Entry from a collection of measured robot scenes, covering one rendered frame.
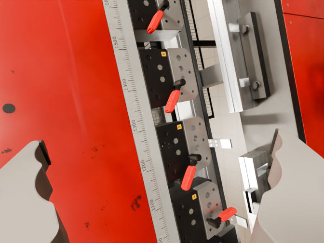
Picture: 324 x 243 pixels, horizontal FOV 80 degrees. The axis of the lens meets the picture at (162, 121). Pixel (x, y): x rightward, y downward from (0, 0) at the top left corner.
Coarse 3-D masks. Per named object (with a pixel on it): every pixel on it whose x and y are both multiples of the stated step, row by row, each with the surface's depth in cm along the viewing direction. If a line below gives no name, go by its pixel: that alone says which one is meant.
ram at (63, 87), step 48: (0, 0) 35; (48, 0) 39; (96, 0) 44; (0, 48) 34; (48, 48) 38; (96, 48) 43; (0, 96) 34; (48, 96) 38; (96, 96) 43; (144, 96) 49; (0, 144) 34; (48, 144) 37; (96, 144) 42; (96, 192) 41; (144, 192) 47; (96, 240) 41; (144, 240) 46
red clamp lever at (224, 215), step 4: (228, 208) 58; (232, 208) 57; (224, 212) 56; (228, 212) 56; (232, 212) 56; (236, 212) 57; (220, 216) 55; (224, 216) 55; (228, 216) 55; (208, 220) 54; (212, 220) 54; (216, 220) 54; (220, 220) 54; (224, 220) 54; (212, 224) 53; (216, 224) 52; (216, 228) 52
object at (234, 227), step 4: (236, 224) 68; (228, 228) 66; (232, 228) 66; (236, 228) 68; (220, 232) 65; (224, 232) 65; (228, 232) 65; (232, 232) 66; (236, 232) 68; (220, 236) 63; (224, 236) 64; (228, 236) 65; (232, 236) 66; (236, 236) 67; (224, 240) 64; (228, 240) 64; (232, 240) 66; (236, 240) 66; (240, 240) 69
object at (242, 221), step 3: (231, 216) 80; (234, 216) 79; (237, 216) 78; (240, 216) 77; (228, 219) 83; (231, 219) 81; (234, 219) 80; (237, 219) 78; (240, 219) 77; (243, 219) 76; (246, 219) 75; (234, 222) 80; (237, 222) 79; (240, 222) 77; (243, 222) 76; (246, 222) 75; (243, 225) 76; (246, 225) 75
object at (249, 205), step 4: (244, 192) 73; (248, 192) 72; (252, 192) 72; (244, 196) 73; (248, 196) 73; (252, 196) 72; (248, 200) 73; (252, 200) 71; (256, 200) 73; (248, 204) 73; (252, 204) 71; (248, 208) 73; (252, 208) 72; (248, 212) 73; (248, 216) 74; (252, 228) 74
